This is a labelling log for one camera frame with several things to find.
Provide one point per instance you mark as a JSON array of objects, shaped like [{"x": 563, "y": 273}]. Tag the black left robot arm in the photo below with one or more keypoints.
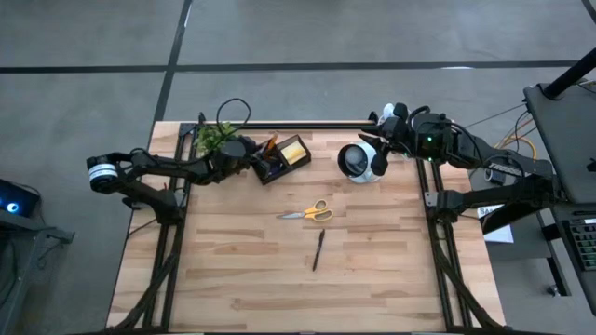
[{"x": 153, "y": 167}]

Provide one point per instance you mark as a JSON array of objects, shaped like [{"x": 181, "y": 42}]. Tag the computer keyboard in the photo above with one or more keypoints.
[{"x": 584, "y": 242}]

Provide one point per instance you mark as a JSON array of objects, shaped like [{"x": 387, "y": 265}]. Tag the white desk lamp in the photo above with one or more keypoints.
[{"x": 356, "y": 160}]

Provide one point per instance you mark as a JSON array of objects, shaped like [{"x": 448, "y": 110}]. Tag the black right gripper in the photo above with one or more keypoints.
[{"x": 396, "y": 135}]

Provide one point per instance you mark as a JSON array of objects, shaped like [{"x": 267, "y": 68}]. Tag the green plant white pot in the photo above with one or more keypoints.
[{"x": 212, "y": 137}]

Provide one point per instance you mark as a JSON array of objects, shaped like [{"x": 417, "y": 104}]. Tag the yellow sticky notes pad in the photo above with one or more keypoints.
[{"x": 294, "y": 154}]

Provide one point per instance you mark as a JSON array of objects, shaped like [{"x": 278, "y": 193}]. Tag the black desk support beam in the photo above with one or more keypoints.
[{"x": 507, "y": 216}]

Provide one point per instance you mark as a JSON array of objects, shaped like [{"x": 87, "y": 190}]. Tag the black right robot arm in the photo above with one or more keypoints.
[{"x": 489, "y": 172}]

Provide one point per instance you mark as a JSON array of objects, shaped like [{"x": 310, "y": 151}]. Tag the black cart desk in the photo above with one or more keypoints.
[{"x": 568, "y": 139}]

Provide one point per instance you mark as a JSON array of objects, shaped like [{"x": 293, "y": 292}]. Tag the black pole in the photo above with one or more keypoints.
[{"x": 570, "y": 74}]

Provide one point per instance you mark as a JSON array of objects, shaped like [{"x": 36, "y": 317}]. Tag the white paper sheet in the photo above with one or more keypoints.
[{"x": 500, "y": 235}]

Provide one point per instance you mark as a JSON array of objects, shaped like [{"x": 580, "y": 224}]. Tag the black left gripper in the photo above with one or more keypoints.
[{"x": 233, "y": 156}]

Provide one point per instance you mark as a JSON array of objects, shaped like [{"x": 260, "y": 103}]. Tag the grey side table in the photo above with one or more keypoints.
[{"x": 18, "y": 260}]

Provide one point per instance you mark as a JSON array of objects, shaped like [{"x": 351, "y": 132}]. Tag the black mesh desk organizer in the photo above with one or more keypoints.
[{"x": 288, "y": 160}]

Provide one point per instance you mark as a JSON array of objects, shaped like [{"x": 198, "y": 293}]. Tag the black pen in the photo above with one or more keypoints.
[{"x": 319, "y": 250}]

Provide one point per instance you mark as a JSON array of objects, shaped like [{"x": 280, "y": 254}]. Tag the black keyboard shelf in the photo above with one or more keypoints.
[{"x": 565, "y": 279}]

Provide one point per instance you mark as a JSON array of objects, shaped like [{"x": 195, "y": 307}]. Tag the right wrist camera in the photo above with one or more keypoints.
[{"x": 400, "y": 111}]

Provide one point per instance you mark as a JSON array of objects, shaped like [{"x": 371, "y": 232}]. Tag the black aluminium rig frame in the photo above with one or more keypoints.
[{"x": 302, "y": 125}]

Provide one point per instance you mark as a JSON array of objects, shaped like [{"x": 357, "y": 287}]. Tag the black computer tower blue light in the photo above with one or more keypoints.
[{"x": 18, "y": 197}]

